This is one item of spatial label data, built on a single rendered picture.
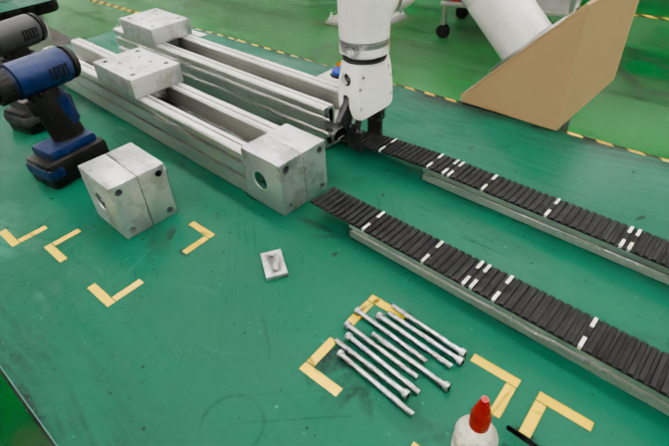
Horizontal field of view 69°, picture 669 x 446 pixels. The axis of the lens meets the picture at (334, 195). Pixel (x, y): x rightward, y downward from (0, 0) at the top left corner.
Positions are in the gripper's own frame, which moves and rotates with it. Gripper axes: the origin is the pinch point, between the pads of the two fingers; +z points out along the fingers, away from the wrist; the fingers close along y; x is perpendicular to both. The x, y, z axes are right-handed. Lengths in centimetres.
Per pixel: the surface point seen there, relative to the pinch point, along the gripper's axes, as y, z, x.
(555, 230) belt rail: -1.9, 2.0, -37.1
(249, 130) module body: -16.8, -3.8, 12.8
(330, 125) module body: -3.5, -1.4, 5.7
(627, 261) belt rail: -1.9, 2.0, -46.8
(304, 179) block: -19.2, -1.6, -3.4
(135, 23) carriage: -5, -10, 71
